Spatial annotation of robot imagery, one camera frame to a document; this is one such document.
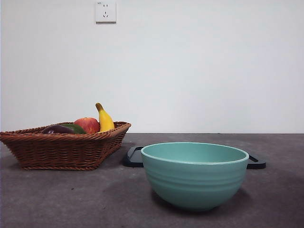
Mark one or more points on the brown wicker basket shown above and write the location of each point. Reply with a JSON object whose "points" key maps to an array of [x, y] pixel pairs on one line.
{"points": [[59, 149]]}

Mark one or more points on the yellow banana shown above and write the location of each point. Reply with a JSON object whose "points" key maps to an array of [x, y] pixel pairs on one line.
{"points": [[105, 121]]}

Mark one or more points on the white wall socket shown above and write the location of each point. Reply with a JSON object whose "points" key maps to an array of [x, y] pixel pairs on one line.
{"points": [[106, 17]]}

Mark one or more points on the teal ribbed bowl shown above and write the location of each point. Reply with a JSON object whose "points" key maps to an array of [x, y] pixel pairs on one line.
{"points": [[194, 183]]}

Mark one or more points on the green avocado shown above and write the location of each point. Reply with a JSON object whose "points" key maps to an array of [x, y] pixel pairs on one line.
{"points": [[79, 129]]}

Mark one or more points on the black rectangular tray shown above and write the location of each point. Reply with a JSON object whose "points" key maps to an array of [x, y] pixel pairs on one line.
{"points": [[133, 159]]}

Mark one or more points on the red apple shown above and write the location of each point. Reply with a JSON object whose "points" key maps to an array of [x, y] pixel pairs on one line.
{"points": [[89, 124]]}

